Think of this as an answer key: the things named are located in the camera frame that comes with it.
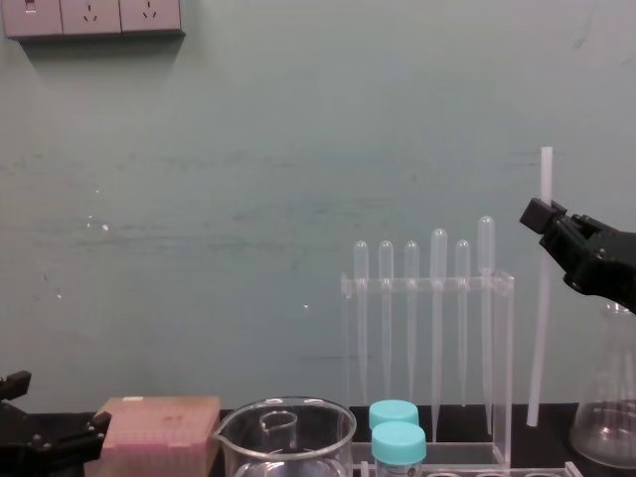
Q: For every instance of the small glass beaker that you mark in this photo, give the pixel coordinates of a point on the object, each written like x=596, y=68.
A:
x=278, y=429

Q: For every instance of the clear acrylic tube rack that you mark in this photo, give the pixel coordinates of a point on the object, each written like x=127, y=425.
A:
x=462, y=471

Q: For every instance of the clear acrylic pipette rack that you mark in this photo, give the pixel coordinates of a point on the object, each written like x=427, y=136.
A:
x=503, y=348

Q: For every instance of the short clear plastic pipette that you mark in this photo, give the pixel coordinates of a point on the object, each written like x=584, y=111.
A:
x=411, y=308
x=462, y=308
x=361, y=308
x=386, y=308

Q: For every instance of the long clear plastic pipette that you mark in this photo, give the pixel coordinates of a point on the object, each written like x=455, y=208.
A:
x=437, y=308
x=486, y=308

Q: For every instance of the teal capped sample vial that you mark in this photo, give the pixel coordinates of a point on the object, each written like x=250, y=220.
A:
x=393, y=411
x=398, y=447

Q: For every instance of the large glass beaker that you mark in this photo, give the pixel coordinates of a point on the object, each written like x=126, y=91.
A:
x=318, y=447

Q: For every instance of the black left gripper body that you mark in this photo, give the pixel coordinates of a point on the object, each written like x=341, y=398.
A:
x=25, y=459

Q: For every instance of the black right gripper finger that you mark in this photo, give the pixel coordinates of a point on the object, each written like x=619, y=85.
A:
x=596, y=229
x=571, y=253

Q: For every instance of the grey wall socket panel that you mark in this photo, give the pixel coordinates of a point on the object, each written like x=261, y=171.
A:
x=89, y=17

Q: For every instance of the glass conical flask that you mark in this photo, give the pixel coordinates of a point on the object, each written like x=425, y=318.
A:
x=608, y=427

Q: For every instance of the pink pipette tip box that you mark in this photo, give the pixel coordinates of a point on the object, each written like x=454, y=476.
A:
x=159, y=432

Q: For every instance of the white stirring rod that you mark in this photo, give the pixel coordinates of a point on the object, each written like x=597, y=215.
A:
x=542, y=318

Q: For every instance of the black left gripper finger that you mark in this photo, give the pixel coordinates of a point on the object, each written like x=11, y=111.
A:
x=74, y=444
x=17, y=385

